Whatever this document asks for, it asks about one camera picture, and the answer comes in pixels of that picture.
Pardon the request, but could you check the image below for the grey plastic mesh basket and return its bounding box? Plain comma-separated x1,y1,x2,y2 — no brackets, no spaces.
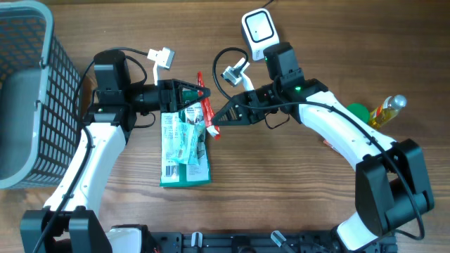
1,1,82,189

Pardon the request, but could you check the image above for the left camera black cable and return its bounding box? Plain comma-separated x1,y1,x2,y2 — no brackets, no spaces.
31,46,150,253

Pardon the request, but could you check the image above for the camera black cable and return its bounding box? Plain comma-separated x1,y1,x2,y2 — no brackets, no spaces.
212,47,425,242
31,46,150,253

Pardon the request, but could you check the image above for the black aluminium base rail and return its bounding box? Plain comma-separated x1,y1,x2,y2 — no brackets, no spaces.
148,231,349,253

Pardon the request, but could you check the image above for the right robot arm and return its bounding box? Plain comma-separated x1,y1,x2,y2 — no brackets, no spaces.
212,42,435,252

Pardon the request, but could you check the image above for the yellow oil bottle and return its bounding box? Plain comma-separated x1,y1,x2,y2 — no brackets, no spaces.
368,94,407,129

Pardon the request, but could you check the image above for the pink Kleenex tissue pack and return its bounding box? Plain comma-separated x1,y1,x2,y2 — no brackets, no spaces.
323,140,339,153

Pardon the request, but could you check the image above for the white barcode scanner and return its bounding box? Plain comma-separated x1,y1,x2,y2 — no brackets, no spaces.
241,8,280,61

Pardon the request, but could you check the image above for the green lid seasoning jar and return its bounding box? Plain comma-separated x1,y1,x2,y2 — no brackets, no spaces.
347,103,370,124

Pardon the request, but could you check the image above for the red Nescafe coffee stick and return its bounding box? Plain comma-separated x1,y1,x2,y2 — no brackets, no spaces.
197,72,221,140

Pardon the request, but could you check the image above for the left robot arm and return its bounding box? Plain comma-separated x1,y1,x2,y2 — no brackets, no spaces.
20,47,210,252

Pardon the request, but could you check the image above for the right camera black cable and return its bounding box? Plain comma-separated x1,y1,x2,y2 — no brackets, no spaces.
212,47,425,242

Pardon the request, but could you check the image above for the mint green wipes sachet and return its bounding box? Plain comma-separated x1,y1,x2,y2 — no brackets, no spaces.
170,121,205,165

